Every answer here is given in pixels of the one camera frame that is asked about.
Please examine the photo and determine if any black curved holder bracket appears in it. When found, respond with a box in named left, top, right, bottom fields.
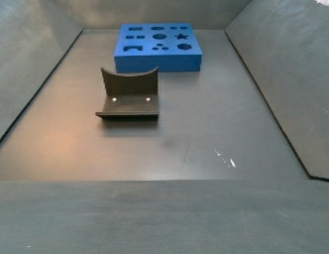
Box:
left=95, top=68, right=159, bottom=119

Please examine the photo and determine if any blue shape sorter box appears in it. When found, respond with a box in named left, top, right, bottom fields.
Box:
left=113, top=23, right=203, bottom=73

